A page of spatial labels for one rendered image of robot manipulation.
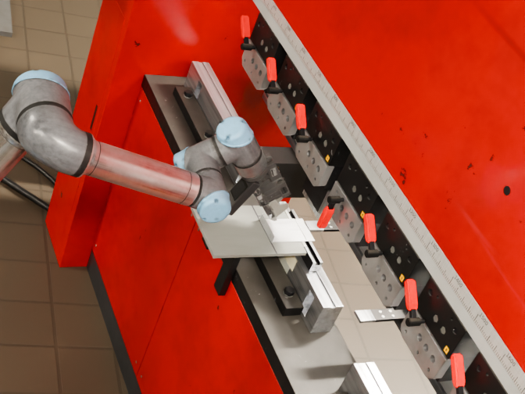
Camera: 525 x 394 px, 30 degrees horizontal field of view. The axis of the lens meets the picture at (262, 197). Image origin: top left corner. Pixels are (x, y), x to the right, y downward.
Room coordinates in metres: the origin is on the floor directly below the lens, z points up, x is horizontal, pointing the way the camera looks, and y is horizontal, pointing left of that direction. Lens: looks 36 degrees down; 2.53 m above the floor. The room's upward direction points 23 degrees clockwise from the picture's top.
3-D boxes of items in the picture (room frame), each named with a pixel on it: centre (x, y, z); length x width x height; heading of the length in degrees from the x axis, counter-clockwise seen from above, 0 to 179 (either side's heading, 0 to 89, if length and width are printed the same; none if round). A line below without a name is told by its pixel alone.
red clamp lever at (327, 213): (1.89, -0.16, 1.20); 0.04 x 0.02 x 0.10; 126
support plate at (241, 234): (1.97, 0.00, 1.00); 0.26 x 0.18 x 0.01; 126
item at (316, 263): (2.04, -0.14, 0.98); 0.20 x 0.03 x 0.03; 36
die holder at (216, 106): (2.50, 0.20, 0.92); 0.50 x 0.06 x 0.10; 36
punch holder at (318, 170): (2.07, -0.10, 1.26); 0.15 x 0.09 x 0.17; 36
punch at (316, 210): (2.06, -0.12, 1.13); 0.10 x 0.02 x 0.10; 36
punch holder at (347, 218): (1.91, -0.22, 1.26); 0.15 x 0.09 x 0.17; 36
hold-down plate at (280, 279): (1.99, -0.10, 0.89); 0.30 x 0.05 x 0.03; 36
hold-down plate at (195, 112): (2.51, 0.28, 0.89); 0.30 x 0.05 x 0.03; 36
